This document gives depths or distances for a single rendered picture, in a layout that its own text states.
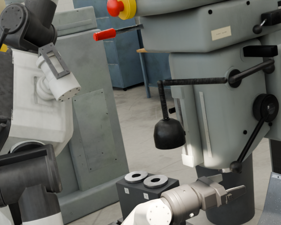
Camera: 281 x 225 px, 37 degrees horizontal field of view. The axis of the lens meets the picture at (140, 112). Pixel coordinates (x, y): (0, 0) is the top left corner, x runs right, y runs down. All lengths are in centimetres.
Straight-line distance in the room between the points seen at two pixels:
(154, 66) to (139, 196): 710
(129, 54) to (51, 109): 744
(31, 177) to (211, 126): 44
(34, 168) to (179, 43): 44
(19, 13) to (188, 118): 52
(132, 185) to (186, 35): 77
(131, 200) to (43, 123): 66
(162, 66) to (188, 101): 732
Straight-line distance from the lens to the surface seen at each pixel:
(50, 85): 103
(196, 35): 94
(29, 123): 105
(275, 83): 113
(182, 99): 103
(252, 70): 93
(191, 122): 105
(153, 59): 855
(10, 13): 121
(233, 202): 328
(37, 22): 121
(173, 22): 99
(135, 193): 158
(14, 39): 118
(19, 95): 108
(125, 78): 846
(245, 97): 106
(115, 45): 833
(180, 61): 106
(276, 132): 117
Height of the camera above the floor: 178
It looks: 15 degrees down
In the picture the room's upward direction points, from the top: 11 degrees counter-clockwise
